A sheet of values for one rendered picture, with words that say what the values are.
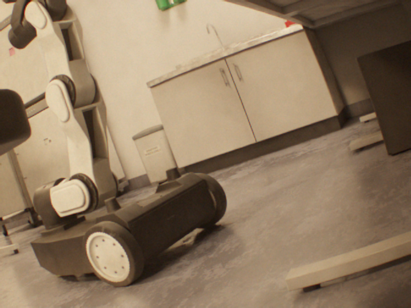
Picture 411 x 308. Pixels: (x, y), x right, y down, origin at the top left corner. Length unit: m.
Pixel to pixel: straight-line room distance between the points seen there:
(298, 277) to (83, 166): 1.00
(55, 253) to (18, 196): 2.92
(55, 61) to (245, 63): 1.93
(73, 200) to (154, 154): 2.44
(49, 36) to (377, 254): 1.30
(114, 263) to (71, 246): 0.23
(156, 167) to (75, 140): 2.47
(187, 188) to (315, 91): 1.80
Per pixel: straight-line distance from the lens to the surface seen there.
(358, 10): 3.27
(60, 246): 1.71
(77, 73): 1.75
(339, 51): 3.94
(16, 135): 0.49
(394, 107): 1.91
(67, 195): 1.78
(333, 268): 0.93
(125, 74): 4.50
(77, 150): 1.75
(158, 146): 4.12
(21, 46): 1.97
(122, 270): 1.48
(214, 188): 1.83
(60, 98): 1.70
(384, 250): 0.92
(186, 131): 3.65
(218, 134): 3.57
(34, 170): 4.35
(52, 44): 1.77
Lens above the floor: 0.37
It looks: 4 degrees down
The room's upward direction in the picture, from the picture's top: 20 degrees counter-clockwise
